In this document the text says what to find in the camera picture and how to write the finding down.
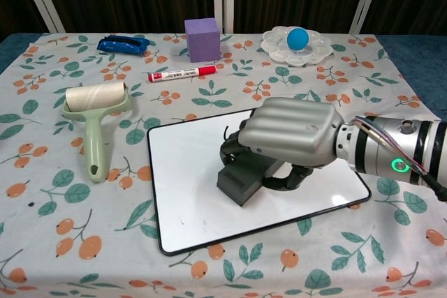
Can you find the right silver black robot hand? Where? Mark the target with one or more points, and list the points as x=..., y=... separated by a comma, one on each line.
x=293, y=130

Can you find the grey whiteboard eraser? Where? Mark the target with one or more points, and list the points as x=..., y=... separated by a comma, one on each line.
x=241, y=183

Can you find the black-rimmed whiteboard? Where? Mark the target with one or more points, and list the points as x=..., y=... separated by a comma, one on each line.
x=181, y=172

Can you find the red white marker pen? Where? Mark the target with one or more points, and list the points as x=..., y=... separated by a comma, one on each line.
x=174, y=74

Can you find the white flower-shaped palette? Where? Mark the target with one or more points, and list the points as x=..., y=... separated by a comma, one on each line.
x=279, y=50

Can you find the blue ball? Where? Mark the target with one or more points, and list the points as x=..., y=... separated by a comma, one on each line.
x=298, y=39

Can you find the purple foam cube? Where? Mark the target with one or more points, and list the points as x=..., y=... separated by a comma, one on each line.
x=202, y=43

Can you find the blue crumpled wrapper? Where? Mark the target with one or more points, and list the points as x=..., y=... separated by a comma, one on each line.
x=118, y=46

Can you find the green lint roller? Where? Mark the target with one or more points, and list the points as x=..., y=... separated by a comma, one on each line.
x=94, y=130

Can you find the floral tablecloth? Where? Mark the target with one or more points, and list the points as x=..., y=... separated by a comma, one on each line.
x=42, y=130

